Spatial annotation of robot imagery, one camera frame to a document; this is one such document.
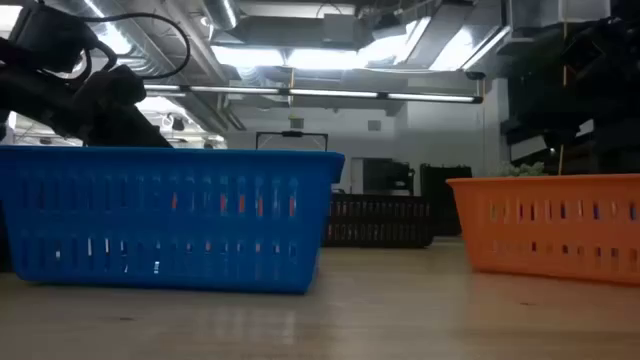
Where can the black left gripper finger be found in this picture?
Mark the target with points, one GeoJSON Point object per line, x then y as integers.
{"type": "Point", "coordinates": [132, 130]}

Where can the large blue plastic basket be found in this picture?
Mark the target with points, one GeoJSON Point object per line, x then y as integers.
{"type": "Point", "coordinates": [165, 225]}

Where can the black plastic basket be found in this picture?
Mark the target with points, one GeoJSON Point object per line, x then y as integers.
{"type": "Point", "coordinates": [380, 220]}

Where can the orange plastic basket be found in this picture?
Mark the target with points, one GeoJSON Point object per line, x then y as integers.
{"type": "Point", "coordinates": [550, 230]}

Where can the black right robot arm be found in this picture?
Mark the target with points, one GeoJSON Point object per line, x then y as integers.
{"type": "Point", "coordinates": [575, 85]}

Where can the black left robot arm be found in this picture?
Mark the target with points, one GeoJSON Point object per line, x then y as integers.
{"type": "Point", "coordinates": [30, 100]}

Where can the black ceiling spotlight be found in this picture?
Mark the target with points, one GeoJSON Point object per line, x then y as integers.
{"type": "Point", "coordinates": [178, 124]}

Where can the long ceiling light bar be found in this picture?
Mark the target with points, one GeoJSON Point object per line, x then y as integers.
{"type": "Point", "coordinates": [330, 93]}

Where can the black equipment cabinet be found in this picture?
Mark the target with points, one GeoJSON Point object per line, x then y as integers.
{"type": "Point", "coordinates": [385, 175]}

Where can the tall black cabinet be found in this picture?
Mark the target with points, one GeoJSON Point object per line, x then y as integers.
{"type": "Point", "coordinates": [445, 182]}

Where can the green potted plant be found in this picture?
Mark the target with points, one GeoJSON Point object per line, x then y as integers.
{"type": "Point", "coordinates": [522, 170]}

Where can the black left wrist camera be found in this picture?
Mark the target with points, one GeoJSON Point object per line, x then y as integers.
{"type": "Point", "coordinates": [50, 37]}

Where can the black camera rig frame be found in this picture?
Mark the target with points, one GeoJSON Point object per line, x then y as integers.
{"type": "Point", "coordinates": [292, 134]}

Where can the grey wall vent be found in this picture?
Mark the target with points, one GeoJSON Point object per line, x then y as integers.
{"type": "Point", "coordinates": [374, 125]}
{"type": "Point", "coordinates": [296, 123]}

